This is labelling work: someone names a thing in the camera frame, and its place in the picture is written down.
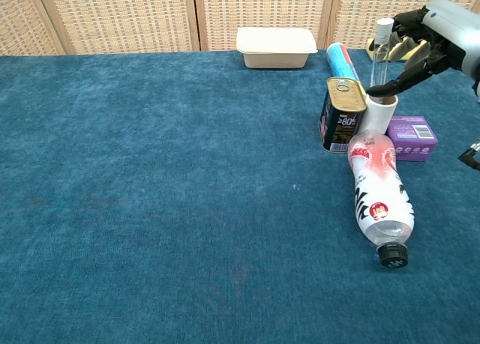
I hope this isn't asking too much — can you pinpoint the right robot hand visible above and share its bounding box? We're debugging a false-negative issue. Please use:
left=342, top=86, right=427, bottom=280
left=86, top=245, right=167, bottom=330
left=365, top=0, right=480, bottom=97

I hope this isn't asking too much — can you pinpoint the clear test tube white cap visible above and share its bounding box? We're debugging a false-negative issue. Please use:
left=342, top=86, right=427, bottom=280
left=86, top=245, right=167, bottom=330
left=369, top=17, right=395, bottom=97

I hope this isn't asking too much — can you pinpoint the blue cylindrical tube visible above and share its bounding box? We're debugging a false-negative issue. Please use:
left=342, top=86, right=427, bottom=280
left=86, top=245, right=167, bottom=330
left=325, top=42, right=364, bottom=85

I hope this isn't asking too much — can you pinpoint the white paper roll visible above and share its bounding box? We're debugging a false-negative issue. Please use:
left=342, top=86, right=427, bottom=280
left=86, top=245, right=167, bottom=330
left=359, top=91, right=399, bottom=135

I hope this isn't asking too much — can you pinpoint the purple box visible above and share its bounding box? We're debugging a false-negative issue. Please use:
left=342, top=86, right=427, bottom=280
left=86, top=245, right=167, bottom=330
left=385, top=115, right=440, bottom=162

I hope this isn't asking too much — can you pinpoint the luncheon meat can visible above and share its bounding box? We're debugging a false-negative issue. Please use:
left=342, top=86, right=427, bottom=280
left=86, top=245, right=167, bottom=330
left=319, top=76, right=368, bottom=154

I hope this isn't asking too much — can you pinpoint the beige lidded food container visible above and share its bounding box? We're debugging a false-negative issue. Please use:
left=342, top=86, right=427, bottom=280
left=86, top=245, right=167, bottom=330
left=235, top=26, right=319, bottom=70

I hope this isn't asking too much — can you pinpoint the plastic bottle white red label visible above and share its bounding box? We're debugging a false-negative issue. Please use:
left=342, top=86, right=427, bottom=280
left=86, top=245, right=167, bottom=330
left=346, top=129, right=416, bottom=271

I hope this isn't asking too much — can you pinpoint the blue table cloth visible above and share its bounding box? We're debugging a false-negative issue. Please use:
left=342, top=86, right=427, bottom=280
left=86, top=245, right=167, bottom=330
left=0, top=48, right=480, bottom=344

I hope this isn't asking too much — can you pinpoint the woven folding screen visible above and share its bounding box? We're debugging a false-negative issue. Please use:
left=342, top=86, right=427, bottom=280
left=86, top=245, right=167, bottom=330
left=0, top=0, right=480, bottom=57

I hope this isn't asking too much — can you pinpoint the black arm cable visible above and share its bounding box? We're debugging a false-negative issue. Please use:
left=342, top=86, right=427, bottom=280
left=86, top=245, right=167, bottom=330
left=457, top=136, right=480, bottom=172

